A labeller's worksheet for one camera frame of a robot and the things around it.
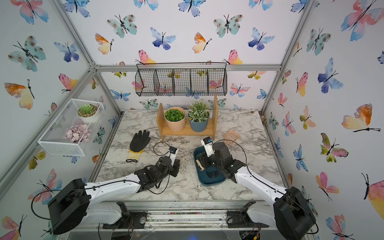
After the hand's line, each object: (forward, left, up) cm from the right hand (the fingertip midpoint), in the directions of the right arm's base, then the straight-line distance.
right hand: (201, 154), depth 81 cm
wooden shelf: (+22, -6, -8) cm, 24 cm away
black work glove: (+12, +43, -13) cm, 47 cm away
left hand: (-2, +11, -4) cm, 12 cm away
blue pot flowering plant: (+21, +2, +8) cm, 23 cm away
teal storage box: (-7, -1, -14) cm, 15 cm away
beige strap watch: (-3, -1, -12) cm, 12 cm away
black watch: (-5, -7, -11) cm, 14 cm away
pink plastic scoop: (+23, -20, -15) cm, 33 cm away
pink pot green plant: (+21, +17, +5) cm, 27 cm away
